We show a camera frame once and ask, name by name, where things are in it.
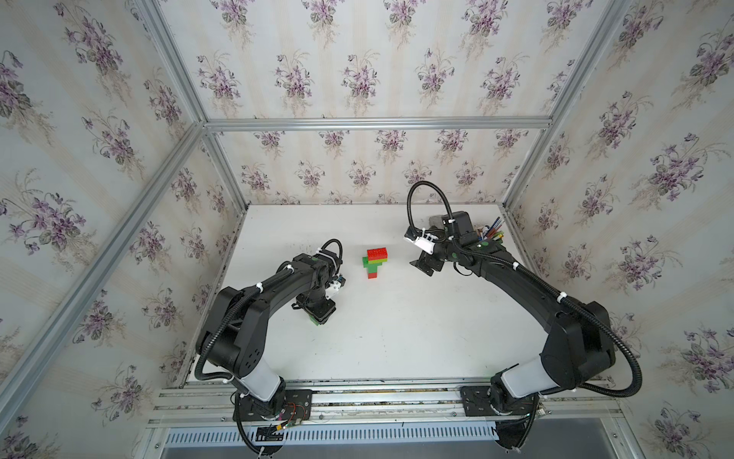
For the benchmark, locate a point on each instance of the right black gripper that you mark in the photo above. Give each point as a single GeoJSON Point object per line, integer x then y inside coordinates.
{"type": "Point", "coordinates": [425, 262]}

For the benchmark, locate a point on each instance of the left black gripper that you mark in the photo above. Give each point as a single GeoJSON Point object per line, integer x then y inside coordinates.
{"type": "Point", "coordinates": [324, 314]}

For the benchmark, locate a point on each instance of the red long lego brick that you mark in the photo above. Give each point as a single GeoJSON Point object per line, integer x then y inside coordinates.
{"type": "Point", "coordinates": [377, 254]}

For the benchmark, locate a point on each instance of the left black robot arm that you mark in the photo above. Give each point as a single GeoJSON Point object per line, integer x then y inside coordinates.
{"type": "Point", "coordinates": [231, 344]}

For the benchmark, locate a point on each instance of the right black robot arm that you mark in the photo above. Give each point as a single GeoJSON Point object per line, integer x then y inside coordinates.
{"type": "Point", "coordinates": [581, 350]}

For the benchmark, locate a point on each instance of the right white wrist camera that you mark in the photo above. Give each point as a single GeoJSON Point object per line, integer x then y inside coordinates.
{"type": "Point", "coordinates": [422, 239]}

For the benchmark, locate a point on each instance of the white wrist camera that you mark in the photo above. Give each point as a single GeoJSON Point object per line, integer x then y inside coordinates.
{"type": "Point", "coordinates": [422, 239]}
{"type": "Point", "coordinates": [334, 286]}

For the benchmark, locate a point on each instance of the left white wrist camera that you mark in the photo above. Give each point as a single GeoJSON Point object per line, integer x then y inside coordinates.
{"type": "Point", "coordinates": [334, 286]}

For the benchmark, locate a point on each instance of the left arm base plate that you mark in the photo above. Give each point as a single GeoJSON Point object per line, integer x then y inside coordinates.
{"type": "Point", "coordinates": [293, 406]}

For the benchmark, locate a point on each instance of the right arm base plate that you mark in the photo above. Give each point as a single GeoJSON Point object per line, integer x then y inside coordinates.
{"type": "Point", "coordinates": [483, 401]}

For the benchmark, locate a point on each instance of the aluminium mounting rail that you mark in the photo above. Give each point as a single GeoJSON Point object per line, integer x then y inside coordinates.
{"type": "Point", "coordinates": [363, 402]}

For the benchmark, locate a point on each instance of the white slotted cable duct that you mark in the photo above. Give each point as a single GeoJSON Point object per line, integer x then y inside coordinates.
{"type": "Point", "coordinates": [317, 435]}

